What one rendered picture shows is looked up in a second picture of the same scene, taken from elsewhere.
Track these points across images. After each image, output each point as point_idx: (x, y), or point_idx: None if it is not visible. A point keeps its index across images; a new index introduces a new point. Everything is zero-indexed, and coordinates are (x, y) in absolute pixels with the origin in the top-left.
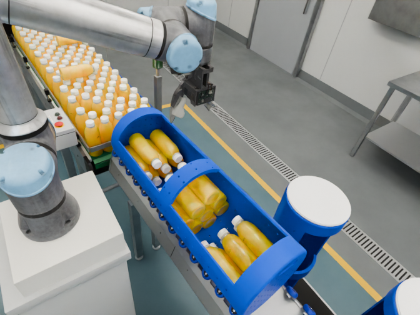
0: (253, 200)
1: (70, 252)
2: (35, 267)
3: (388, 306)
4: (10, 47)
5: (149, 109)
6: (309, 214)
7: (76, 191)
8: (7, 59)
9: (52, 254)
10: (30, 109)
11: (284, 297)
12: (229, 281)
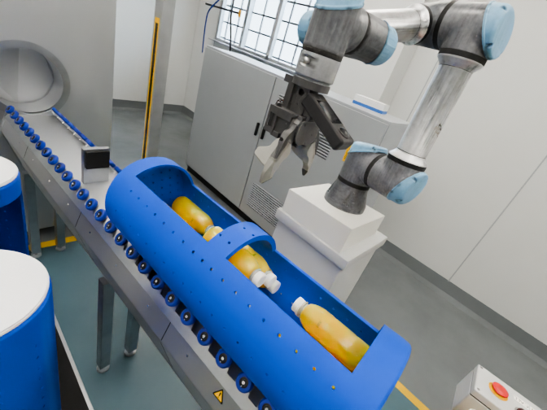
0: (161, 211)
1: (313, 187)
2: (325, 185)
3: (3, 197)
4: (433, 92)
5: (384, 362)
6: (24, 265)
7: (345, 215)
8: (424, 95)
9: (322, 188)
10: (402, 140)
11: (115, 234)
12: (195, 185)
